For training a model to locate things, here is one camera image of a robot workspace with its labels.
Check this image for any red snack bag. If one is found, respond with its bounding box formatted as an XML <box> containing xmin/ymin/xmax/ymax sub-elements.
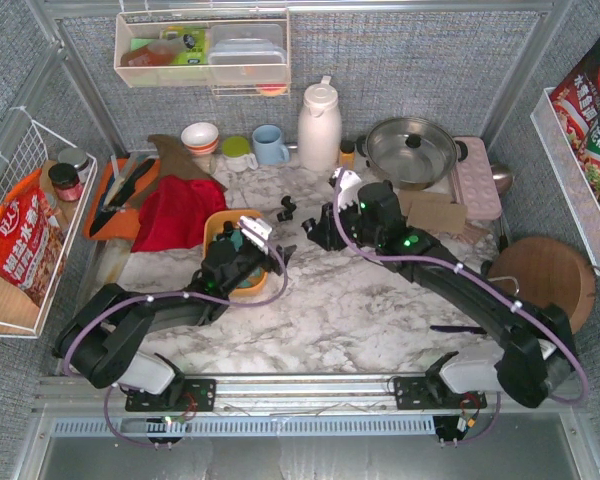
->
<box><xmin>0</xmin><ymin>169</ymin><xmax>64</xmax><ymax>307</ymax></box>

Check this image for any right wire basket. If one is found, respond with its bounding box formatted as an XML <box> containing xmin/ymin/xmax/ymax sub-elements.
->
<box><xmin>530</xmin><ymin>87</ymin><xmax>600</xmax><ymax>267</ymax></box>

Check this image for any orange storage basket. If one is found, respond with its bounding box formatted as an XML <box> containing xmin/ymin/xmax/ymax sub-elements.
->
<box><xmin>203</xmin><ymin>209</ymin><xmax>268</xmax><ymax>300</ymax></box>

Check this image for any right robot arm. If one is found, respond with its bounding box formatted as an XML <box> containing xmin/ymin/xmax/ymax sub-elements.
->
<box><xmin>302</xmin><ymin>181</ymin><xmax>589</xmax><ymax>408</ymax></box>

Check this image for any white thermos jug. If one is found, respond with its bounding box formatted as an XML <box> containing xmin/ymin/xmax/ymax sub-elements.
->
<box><xmin>297</xmin><ymin>75</ymin><xmax>342</xmax><ymax>172</ymax></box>

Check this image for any green lidded cup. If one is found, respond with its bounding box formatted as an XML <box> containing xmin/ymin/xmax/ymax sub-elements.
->
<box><xmin>221</xmin><ymin>136</ymin><xmax>258</xmax><ymax>173</ymax></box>

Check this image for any black coffee capsule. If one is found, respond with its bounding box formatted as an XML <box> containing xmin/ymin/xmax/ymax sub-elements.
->
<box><xmin>281</xmin><ymin>196</ymin><xmax>296</xmax><ymax>210</ymax></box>
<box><xmin>223</xmin><ymin>221</ymin><xmax>235</xmax><ymax>235</ymax></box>
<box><xmin>277</xmin><ymin>210</ymin><xmax>293</xmax><ymax>222</ymax></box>
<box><xmin>302</xmin><ymin>218</ymin><xmax>316</xmax><ymax>233</ymax></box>

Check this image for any striped oven mitt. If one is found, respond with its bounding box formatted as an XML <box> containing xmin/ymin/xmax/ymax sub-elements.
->
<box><xmin>431</xmin><ymin>222</ymin><xmax>492</xmax><ymax>245</ymax></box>

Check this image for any brown felt cloth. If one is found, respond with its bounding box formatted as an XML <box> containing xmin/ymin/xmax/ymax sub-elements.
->
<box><xmin>128</xmin><ymin>134</ymin><xmax>227</xmax><ymax>210</ymax></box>

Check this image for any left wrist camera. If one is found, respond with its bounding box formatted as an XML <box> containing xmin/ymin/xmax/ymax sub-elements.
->
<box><xmin>238</xmin><ymin>216</ymin><xmax>273</xmax><ymax>254</ymax></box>

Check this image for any white handled knife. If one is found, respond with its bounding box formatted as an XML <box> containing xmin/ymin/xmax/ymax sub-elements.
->
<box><xmin>103</xmin><ymin>158</ymin><xmax>136</xmax><ymax>206</ymax></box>

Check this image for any black kitchen knife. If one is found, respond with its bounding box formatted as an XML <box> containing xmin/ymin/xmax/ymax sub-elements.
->
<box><xmin>88</xmin><ymin>158</ymin><xmax>157</xmax><ymax>237</ymax></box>

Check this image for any pink egg tray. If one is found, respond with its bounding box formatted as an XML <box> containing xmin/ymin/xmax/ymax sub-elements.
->
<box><xmin>450</xmin><ymin>137</ymin><xmax>502</xmax><ymax>221</ymax></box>

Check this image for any steel ladle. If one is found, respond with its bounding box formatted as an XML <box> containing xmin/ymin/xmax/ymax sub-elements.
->
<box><xmin>491</xmin><ymin>163</ymin><xmax>515</xmax><ymax>197</ymax></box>

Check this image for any clear plastic container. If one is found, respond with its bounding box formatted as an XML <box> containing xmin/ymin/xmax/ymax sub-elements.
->
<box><xmin>207</xmin><ymin>23</ymin><xmax>287</xmax><ymax>85</ymax></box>

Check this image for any white wall basket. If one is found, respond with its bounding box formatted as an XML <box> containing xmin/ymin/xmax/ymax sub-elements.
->
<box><xmin>114</xmin><ymin>8</ymin><xmax>291</xmax><ymax>95</ymax></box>

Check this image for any left wire basket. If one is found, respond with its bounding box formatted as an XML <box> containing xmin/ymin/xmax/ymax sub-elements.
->
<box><xmin>0</xmin><ymin>119</ymin><xmax>98</xmax><ymax>338</ymax></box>

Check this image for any orange cutting tray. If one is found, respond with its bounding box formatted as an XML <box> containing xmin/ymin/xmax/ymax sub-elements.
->
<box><xmin>82</xmin><ymin>157</ymin><xmax>162</xmax><ymax>242</ymax></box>

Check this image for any white orange striped bowl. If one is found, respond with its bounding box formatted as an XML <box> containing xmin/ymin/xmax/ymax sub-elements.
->
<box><xmin>180</xmin><ymin>122</ymin><xmax>219</xmax><ymax>156</ymax></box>

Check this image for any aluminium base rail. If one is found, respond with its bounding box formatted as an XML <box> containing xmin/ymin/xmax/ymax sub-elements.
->
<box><xmin>28</xmin><ymin>374</ymin><xmax>580</xmax><ymax>449</ymax></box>

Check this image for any metal board stand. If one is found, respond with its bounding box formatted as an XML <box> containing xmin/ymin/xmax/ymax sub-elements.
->
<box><xmin>488</xmin><ymin>275</ymin><xmax>520</xmax><ymax>298</ymax></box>

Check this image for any round wooden cutting board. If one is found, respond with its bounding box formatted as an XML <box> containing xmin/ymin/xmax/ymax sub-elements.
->
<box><xmin>487</xmin><ymin>236</ymin><xmax>596</xmax><ymax>333</ymax></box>

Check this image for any steel pot with lid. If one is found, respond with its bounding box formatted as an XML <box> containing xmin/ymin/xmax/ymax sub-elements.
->
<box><xmin>356</xmin><ymin>117</ymin><xmax>468</xmax><ymax>191</ymax></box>

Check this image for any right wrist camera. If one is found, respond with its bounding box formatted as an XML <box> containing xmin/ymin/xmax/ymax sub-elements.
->
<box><xmin>329</xmin><ymin>167</ymin><xmax>362</xmax><ymax>210</ymax></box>

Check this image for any dark lidded jar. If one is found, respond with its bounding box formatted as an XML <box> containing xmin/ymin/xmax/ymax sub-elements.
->
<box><xmin>48</xmin><ymin>163</ymin><xmax>83</xmax><ymax>203</ymax></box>

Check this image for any red cloth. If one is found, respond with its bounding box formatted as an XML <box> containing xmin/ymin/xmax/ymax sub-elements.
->
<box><xmin>131</xmin><ymin>175</ymin><xmax>227</xmax><ymax>253</ymax></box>

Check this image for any green packet in basket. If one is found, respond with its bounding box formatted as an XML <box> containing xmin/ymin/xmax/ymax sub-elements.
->
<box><xmin>160</xmin><ymin>25</ymin><xmax>209</xmax><ymax>65</ymax></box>

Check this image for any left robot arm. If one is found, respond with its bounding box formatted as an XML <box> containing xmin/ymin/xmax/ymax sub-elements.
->
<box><xmin>54</xmin><ymin>239</ymin><xmax>296</xmax><ymax>395</ymax></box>

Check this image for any silver lidded jar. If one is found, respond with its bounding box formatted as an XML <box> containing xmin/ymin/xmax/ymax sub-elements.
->
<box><xmin>58</xmin><ymin>147</ymin><xmax>90</xmax><ymax>175</ymax></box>

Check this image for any wire basket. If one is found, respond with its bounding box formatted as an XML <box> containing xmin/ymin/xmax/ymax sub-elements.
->
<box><xmin>530</xmin><ymin>87</ymin><xmax>600</xmax><ymax>267</ymax></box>
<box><xmin>0</xmin><ymin>119</ymin><xmax>98</xmax><ymax>338</ymax></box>

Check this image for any cork mat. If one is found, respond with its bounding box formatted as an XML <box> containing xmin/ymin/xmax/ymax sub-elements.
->
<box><xmin>398</xmin><ymin>190</ymin><xmax>453</xmax><ymax>216</ymax></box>
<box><xmin>407</xmin><ymin>200</ymin><xmax>468</xmax><ymax>234</ymax></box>

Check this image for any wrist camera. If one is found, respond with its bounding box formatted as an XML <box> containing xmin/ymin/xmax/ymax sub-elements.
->
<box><xmin>329</xmin><ymin>167</ymin><xmax>362</xmax><ymax>210</ymax></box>
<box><xmin>238</xmin><ymin>216</ymin><xmax>273</xmax><ymax>254</ymax></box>

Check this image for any orange spice bottle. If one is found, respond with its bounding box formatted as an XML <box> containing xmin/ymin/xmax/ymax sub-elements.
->
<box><xmin>338</xmin><ymin>139</ymin><xmax>356</xmax><ymax>170</ymax></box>

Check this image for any blue mug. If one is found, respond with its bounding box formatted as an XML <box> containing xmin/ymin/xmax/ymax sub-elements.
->
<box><xmin>252</xmin><ymin>125</ymin><xmax>290</xmax><ymax>166</ymax></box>

